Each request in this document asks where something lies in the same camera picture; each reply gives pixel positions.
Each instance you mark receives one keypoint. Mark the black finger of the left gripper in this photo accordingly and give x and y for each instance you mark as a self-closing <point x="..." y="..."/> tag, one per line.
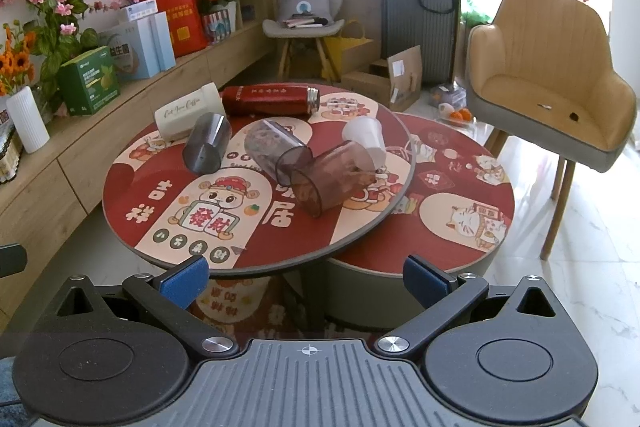
<point x="13" y="259"/>

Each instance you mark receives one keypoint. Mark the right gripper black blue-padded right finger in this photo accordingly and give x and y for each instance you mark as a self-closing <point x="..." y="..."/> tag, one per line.
<point x="445" y="299"/>

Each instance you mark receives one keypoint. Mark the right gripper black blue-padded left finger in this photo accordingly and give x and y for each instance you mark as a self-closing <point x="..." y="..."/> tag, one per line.
<point x="167" y="299"/>

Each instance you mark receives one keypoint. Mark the brown transparent plastic cup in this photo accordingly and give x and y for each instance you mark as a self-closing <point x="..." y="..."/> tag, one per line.
<point x="332" y="177"/>

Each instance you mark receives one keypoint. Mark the dark grey transparent cup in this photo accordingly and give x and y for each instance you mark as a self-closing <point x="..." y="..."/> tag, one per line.
<point x="207" y="144"/>

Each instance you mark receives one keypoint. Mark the grey transparent cup centre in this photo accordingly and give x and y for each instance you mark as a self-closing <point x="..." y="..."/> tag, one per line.
<point x="276" y="151"/>

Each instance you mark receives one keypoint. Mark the white plastic cup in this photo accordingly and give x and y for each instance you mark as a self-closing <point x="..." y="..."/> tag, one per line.
<point x="368" y="132"/>

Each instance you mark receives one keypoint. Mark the wooden sideboard cabinet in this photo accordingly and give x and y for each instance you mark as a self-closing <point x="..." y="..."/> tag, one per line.
<point x="59" y="185"/>

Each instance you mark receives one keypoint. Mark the lower round red table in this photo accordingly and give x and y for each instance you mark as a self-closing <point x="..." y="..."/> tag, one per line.
<point x="440" y="195"/>

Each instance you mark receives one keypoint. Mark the round red table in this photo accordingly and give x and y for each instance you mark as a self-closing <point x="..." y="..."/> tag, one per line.
<point x="238" y="218"/>
<point x="440" y="195"/>

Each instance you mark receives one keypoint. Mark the white ribbed vase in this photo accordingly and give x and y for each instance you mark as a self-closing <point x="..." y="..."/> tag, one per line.
<point x="28" y="123"/>

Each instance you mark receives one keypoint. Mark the upper round red table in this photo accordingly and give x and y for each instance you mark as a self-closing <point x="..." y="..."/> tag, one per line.
<point x="238" y="218"/>

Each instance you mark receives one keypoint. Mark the bag of oranges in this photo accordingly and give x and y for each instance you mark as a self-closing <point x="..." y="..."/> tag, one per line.
<point x="458" y="117"/>

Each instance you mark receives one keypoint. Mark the green product box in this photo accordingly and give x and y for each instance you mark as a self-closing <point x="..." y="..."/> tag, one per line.
<point x="88" y="82"/>

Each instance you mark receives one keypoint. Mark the orange sunflowers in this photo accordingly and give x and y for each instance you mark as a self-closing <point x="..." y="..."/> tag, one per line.
<point x="16" y="67"/>

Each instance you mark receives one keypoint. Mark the red thermos bottle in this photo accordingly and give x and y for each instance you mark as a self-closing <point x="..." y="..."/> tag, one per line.
<point x="271" y="99"/>

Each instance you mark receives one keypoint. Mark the open cardboard box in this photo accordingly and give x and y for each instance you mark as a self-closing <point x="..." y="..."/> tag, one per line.
<point x="394" y="82"/>

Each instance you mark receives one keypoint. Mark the tan upholstered armchair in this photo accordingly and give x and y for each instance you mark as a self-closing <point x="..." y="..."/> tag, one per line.
<point x="542" y="71"/>

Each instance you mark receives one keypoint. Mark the light blue gift box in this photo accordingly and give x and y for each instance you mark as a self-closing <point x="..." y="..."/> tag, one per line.
<point x="139" y="44"/>

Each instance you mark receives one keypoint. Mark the yellow paper bag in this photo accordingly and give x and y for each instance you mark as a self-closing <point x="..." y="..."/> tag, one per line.
<point x="346" y="54"/>

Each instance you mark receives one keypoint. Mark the grey ribbed suitcase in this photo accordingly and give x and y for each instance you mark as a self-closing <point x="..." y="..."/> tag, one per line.
<point x="430" y="24"/>

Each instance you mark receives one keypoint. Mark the grey chair with cushion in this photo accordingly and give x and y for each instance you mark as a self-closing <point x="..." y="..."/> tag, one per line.
<point x="299" y="27"/>

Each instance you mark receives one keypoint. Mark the red gift bag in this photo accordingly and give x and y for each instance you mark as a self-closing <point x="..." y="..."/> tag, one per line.
<point x="186" y="30"/>

